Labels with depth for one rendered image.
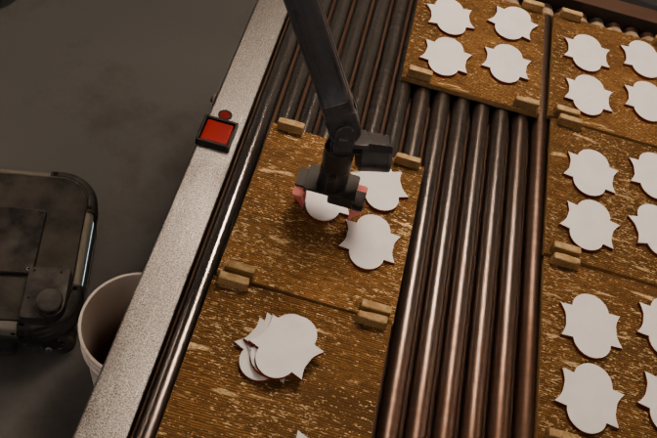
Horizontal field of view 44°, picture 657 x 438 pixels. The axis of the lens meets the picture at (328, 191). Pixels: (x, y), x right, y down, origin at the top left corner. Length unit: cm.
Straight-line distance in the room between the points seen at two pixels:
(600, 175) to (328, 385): 85
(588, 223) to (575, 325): 27
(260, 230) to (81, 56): 179
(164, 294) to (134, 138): 149
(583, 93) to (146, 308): 121
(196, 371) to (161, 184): 147
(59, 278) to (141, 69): 115
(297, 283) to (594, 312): 60
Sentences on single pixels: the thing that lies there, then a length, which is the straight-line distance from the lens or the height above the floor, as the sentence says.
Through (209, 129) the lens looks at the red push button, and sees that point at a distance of 177.
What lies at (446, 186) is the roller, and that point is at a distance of 181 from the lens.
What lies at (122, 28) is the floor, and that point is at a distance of 338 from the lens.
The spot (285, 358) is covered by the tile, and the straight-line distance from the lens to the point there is 144.
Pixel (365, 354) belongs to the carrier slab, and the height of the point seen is 94.
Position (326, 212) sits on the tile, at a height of 95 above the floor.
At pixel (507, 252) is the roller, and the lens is 175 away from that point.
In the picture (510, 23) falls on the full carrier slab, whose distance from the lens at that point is 224.
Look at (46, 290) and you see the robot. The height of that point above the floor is 32.
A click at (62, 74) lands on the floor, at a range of 320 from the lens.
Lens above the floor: 225
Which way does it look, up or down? 51 degrees down
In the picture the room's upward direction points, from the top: 16 degrees clockwise
